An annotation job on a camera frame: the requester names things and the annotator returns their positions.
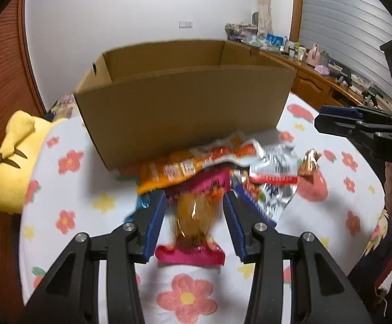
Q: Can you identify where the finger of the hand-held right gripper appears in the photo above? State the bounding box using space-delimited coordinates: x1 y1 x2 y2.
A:
319 106 392 123
315 115 386 146

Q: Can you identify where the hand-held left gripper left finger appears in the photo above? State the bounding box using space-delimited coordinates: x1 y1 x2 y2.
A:
21 191 167 324

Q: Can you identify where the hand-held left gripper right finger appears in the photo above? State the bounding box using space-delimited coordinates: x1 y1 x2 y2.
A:
223 192 374 324

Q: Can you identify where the light blue snack packet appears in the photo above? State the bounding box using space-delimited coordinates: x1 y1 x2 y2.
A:
125 191 156 223

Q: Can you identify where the pink snack packet clear window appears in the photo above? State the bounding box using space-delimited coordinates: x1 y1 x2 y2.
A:
155 170 232 266

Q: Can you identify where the gold candy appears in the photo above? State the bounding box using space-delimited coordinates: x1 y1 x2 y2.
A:
297 148 323 177

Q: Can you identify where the orange and silver snack packet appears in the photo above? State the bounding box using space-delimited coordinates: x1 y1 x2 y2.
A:
137 135 266 194

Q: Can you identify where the silver snack packet red stripe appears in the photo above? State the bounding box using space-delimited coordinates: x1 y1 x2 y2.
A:
249 144 299 223

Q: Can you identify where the brown cardboard box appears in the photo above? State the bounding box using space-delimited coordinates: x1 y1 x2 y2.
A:
74 39 296 173

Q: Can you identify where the long wooden cabinet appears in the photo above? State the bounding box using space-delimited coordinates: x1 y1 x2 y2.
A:
223 39 392 112

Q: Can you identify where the pink container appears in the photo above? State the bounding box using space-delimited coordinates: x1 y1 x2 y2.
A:
307 44 321 65

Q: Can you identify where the white floral blanket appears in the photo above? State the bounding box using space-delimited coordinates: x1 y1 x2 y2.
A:
20 93 390 324

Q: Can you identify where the group of small bottles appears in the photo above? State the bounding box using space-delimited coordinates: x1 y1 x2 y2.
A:
279 39 308 59

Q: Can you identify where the grey window blind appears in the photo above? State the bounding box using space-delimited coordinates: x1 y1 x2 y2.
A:
299 0 392 105

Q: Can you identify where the blue and white box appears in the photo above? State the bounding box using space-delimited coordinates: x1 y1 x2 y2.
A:
266 33 286 46

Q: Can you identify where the navy floral quilt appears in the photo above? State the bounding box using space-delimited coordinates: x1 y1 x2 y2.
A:
346 209 392 314

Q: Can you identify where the patterned fabric bag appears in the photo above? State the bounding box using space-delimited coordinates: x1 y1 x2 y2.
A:
226 23 261 41

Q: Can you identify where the beige patterned curtain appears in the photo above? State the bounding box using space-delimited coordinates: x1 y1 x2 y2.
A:
255 0 272 38

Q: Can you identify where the yellow plush toy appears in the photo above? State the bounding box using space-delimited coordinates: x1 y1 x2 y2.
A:
0 110 70 215

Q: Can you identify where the wooden slatted wardrobe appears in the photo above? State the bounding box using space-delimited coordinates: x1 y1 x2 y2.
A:
0 0 48 324

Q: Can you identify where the wooden window frame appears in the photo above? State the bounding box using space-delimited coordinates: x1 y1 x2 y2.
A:
290 0 305 41

